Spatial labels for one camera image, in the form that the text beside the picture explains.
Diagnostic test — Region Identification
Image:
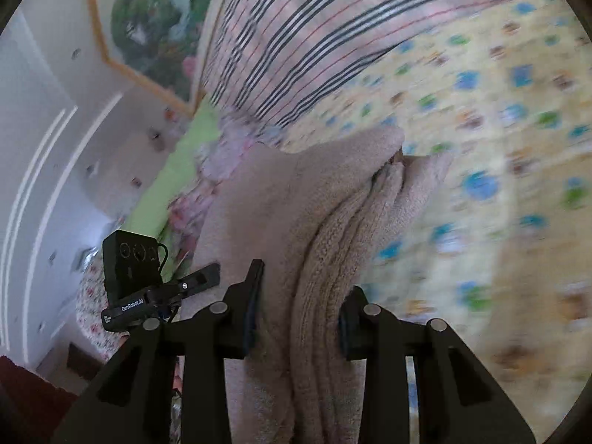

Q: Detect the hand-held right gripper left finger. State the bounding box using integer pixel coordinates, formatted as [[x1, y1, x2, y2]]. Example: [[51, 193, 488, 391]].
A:
[[51, 259, 266, 444]]

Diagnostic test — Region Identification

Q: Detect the light green blanket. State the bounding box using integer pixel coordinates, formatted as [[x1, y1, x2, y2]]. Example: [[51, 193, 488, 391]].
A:
[[125, 102, 223, 264]]

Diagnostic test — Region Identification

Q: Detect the gold framed landscape painting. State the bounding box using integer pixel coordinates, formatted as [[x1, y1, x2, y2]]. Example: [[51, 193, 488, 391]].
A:
[[85, 0, 232, 117]]

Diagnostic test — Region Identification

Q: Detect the yellow bear print blanket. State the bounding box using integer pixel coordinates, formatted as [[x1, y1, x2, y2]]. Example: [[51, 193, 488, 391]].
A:
[[277, 0, 592, 444]]

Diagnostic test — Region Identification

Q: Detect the pink floral blanket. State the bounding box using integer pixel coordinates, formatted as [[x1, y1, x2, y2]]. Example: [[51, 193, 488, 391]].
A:
[[164, 115, 287, 271]]

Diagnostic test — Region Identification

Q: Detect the thin black cable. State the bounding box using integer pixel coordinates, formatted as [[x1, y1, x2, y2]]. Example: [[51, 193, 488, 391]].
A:
[[155, 242, 171, 284]]

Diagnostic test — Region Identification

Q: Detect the dark red cloth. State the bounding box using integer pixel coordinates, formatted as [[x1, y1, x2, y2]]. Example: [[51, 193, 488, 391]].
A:
[[0, 355, 78, 444]]

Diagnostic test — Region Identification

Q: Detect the taupe knit sweater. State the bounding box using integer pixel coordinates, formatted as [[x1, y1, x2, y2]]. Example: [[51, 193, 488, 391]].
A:
[[173, 126, 455, 444]]

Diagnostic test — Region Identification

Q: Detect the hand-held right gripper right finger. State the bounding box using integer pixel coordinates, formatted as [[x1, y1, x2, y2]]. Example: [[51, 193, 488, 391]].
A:
[[337, 286, 537, 444]]

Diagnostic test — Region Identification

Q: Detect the small flower print sheet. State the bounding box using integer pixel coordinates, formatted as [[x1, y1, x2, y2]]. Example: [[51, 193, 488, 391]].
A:
[[75, 259, 137, 364]]

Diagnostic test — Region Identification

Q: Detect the plaid quilt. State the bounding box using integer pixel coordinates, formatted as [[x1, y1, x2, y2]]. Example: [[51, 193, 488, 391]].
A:
[[199, 0, 556, 129]]

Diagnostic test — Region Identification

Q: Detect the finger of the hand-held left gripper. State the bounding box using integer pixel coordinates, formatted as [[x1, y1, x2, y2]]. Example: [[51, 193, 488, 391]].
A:
[[178, 263, 221, 296]]

